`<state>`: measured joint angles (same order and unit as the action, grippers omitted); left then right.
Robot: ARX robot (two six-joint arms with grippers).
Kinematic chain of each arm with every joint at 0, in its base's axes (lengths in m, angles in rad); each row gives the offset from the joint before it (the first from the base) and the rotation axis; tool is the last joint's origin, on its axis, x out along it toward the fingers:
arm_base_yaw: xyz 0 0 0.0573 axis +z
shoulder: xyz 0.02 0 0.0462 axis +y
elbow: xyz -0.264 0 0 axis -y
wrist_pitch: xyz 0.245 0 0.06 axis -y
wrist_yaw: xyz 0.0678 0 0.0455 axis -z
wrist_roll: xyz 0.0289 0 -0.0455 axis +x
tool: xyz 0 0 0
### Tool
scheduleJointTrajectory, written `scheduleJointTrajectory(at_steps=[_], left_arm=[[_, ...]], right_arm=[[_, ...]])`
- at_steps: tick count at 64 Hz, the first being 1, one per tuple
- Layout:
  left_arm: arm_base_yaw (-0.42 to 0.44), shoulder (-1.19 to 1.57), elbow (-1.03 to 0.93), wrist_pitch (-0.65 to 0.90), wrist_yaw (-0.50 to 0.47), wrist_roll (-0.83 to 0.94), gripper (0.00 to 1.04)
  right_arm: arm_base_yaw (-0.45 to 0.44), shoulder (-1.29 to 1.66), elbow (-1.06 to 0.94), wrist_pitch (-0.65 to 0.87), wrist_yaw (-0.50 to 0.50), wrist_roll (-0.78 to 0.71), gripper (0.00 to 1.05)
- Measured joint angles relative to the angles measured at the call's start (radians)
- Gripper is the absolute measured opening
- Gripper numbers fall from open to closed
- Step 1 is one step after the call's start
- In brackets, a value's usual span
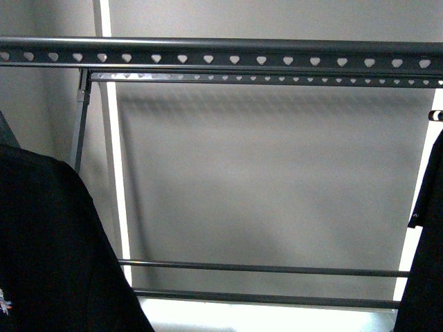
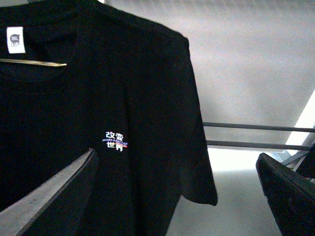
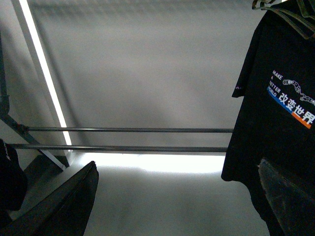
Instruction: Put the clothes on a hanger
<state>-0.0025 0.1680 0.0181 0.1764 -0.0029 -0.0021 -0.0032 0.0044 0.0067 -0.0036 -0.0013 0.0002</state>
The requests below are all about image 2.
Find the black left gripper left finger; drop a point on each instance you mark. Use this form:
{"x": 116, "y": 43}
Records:
{"x": 55, "y": 208}

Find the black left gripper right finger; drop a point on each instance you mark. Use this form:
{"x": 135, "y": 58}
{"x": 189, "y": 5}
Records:
{"x": 290, "y": 196}

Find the black printed t-shirt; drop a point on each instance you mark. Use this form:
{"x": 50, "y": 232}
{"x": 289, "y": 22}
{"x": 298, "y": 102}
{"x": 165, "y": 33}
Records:
{"x": 128, "y": 92}

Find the grey metal drying rack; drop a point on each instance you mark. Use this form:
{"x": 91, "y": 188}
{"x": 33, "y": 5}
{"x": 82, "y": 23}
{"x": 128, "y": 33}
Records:
{"x": 288, "y": 144}

